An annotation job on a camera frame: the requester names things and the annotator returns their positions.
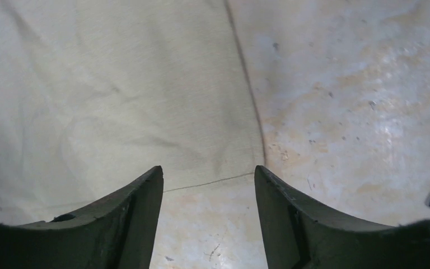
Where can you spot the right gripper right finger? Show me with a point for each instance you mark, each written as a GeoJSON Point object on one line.
{"type": "Point", "coordinates": [300, 232]}

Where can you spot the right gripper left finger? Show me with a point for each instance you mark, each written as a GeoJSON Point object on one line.
{"type": "Point", "coordinates": [116, 231]}

